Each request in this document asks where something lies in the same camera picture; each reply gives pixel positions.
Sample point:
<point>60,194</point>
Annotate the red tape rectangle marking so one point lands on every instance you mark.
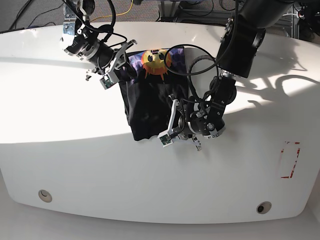
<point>288,159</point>

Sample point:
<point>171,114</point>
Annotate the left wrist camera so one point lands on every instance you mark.
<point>168,137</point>

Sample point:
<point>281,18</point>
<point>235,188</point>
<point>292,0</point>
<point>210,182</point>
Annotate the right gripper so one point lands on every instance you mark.
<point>108,60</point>

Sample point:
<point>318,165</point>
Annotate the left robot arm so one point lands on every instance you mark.
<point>244,34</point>

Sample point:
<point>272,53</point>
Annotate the left table grommet hole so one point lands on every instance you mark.
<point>45,196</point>

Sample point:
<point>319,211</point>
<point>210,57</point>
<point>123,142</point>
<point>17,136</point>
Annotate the black t-shirt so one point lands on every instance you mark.
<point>146,97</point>

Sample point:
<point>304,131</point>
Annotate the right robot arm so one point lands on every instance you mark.
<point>78,34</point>

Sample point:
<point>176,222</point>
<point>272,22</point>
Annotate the right table grommet hole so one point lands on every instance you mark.
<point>264,207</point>

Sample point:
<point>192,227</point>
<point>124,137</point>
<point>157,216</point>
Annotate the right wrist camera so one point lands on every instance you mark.
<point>108,81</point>

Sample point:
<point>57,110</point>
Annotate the table grommet hole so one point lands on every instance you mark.
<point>45,196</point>
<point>264,207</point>

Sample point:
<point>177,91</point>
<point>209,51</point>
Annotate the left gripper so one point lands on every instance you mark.
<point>180,121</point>

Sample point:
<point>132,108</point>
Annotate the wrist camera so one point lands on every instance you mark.
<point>108,81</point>
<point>168,137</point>

